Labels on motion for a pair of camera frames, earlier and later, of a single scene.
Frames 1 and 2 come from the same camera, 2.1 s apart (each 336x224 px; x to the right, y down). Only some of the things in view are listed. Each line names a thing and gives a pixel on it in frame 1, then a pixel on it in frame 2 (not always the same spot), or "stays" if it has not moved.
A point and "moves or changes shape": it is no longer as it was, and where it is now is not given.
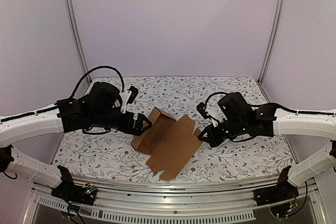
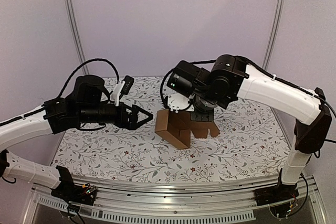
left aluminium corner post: (75, 23) stays
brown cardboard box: (170, 142) moves or changes shape
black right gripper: (214, 136) to (202, 115)
